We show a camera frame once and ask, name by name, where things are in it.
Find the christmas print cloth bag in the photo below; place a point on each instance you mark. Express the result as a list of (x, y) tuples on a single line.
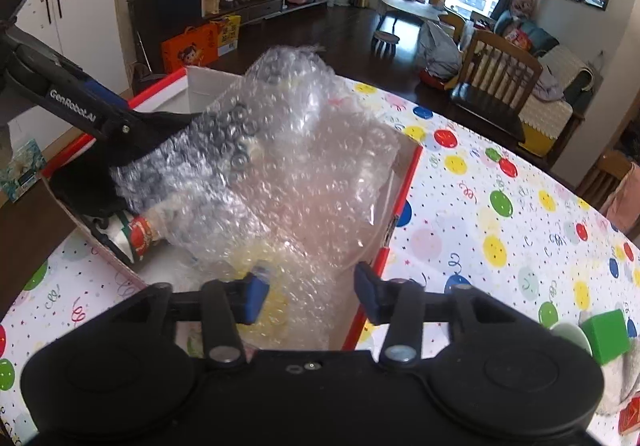
[(140, 236)]

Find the grey bag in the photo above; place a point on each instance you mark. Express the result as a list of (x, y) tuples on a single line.
[(440, 50)]

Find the clear bubble wrap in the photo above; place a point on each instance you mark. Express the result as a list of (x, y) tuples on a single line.
[(300, 165)]

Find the round coffee table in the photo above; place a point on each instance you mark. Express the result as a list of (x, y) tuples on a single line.
[(410, 5)]

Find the orange gift box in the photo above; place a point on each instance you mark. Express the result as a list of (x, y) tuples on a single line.
[(190, 48)]

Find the green sponge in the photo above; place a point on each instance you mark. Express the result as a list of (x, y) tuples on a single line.
[(605, 336)]

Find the red cardboard box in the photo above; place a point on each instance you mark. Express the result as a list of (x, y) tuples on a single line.
[(210, 85)]

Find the pink cloth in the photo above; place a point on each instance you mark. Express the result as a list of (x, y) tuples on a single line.
[(625, 206)]

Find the black cabinet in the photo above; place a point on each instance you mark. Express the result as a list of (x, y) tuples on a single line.
[(165, 10)]

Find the tissue pack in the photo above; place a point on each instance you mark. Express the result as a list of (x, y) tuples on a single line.
[(20, 170)]

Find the white cabinet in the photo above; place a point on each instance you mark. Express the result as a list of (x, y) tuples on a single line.
[(85, 35)]

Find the grey clothes pile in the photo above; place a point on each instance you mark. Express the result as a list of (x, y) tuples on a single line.
[(547, 88)]

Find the light green ceramic mug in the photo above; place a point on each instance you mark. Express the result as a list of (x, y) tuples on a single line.
[(570, 336)]

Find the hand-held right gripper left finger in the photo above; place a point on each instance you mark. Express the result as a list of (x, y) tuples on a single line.
[(256, 298)]

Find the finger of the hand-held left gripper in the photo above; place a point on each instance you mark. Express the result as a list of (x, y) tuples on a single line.
[(107, 93), (145, 130)]

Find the black face mask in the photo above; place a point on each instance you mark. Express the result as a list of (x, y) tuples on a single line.
[(80, 191)]

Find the small round stool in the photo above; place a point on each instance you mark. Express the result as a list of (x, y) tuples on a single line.
[(385, 39)]

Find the yellow printed box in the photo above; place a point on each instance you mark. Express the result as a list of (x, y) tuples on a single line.
[(227, 33)]

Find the wooden chair with pink cloth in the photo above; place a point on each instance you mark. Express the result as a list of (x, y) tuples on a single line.
[(600, 175)]

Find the wooden slat-back chair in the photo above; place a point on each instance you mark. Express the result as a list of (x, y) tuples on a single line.
[(495, 80)]

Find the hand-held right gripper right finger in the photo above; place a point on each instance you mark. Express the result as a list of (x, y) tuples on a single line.
[(367, 293)]

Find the yellow sponge cloth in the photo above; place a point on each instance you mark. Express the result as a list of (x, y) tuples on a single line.
[(280, 307)]

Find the sofa with cream cover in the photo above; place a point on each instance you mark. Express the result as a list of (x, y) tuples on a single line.
[(555, 95)]

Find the low dark tv cabinet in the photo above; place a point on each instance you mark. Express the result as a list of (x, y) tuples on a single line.
[(270, 0)]

